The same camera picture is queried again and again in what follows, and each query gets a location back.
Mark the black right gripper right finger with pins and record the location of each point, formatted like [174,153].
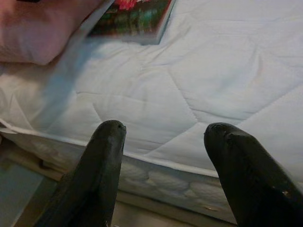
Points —
[248,177]

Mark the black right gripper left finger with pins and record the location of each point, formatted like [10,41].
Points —
[94,177]

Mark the pink pillow with white print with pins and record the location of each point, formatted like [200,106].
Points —
[35,30]

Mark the beige bed base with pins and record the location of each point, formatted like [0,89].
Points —
[23,160]

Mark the white quilted mattress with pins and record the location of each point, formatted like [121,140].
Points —
[189,82]

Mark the colourful picture book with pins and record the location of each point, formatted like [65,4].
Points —
[135,21]

